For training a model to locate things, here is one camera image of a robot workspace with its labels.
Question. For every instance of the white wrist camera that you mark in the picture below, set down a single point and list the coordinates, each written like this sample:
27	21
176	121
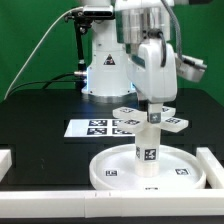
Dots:
191	69

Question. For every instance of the white round table top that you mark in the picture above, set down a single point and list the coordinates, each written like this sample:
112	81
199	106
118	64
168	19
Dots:
116	169

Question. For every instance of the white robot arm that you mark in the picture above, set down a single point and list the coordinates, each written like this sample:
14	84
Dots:
137	45

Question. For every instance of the white frame left rail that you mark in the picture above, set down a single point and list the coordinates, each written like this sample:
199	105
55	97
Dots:
5	162

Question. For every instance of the white frame front rail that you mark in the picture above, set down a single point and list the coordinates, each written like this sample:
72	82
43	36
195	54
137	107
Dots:
90	204

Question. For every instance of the white cross table base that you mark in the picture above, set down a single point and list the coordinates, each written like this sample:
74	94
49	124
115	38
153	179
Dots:
134	121

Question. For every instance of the white frame rail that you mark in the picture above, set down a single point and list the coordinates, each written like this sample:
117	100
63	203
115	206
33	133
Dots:
212	167
5	162
90	204

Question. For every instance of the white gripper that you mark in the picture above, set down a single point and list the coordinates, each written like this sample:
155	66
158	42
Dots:
157	84

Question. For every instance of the white marker sheet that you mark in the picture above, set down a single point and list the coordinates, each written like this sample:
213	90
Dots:
86	128

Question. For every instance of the white frame right rail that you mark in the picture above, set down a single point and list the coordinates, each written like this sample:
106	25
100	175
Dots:
212	167

